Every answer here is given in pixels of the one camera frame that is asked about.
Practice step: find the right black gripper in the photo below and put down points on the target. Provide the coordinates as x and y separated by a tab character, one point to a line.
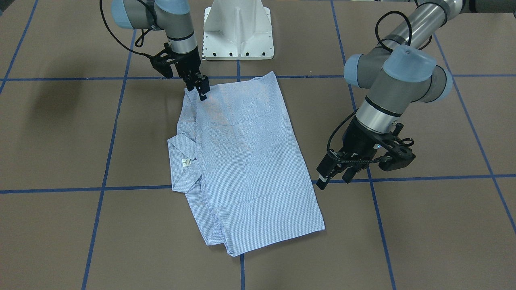
189	64

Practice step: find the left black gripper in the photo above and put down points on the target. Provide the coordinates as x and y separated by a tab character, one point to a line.
360	137

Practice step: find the blue striped button shirt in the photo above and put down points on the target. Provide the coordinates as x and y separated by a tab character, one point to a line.
237	161

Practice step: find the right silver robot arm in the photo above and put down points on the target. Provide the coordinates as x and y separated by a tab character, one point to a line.
181	49

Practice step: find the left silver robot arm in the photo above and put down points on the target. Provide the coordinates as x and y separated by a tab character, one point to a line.
396	73

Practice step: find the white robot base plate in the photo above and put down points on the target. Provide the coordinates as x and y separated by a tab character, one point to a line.
237	30

